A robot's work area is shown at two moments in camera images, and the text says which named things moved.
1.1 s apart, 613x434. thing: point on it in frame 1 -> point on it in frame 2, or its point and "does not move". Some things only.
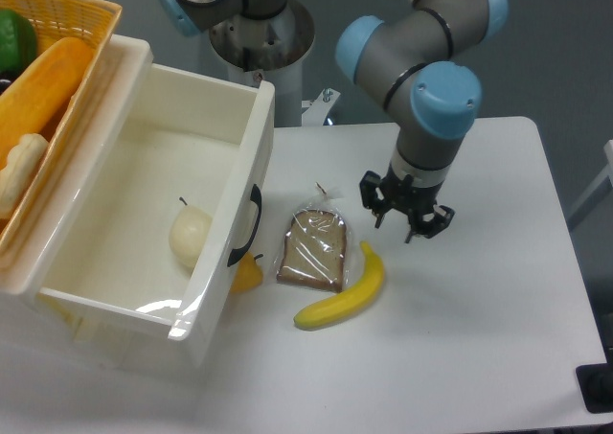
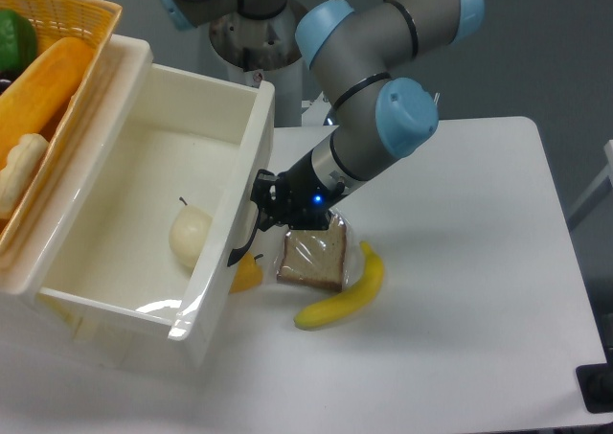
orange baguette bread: [35, 96] does not move
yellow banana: [350, 303] does not move
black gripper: [413, 200] -> [300, 200]
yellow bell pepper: [248, 273] does not move
